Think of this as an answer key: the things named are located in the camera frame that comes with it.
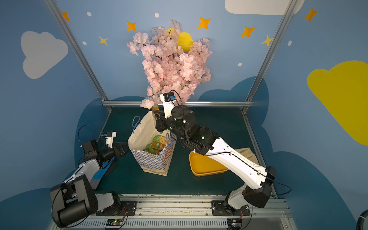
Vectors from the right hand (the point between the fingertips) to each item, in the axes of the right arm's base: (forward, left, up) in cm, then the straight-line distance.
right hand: (157, 110), depth 59 cm
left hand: (+1, +23, -31) cm, 38 cm away
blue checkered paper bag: (+5, +14, -27) cm, 31 cm away
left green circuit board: (-37, +22, -45) cm, 63 cm away
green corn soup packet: (+9, +7, -41) cm, 43 cm away
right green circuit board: (-34, -39, -46) cm, 69 cm away
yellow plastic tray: (-5, -22, -45) cm, 50 cm away
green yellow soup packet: (+2, +12, -38) cm, 40 cm away
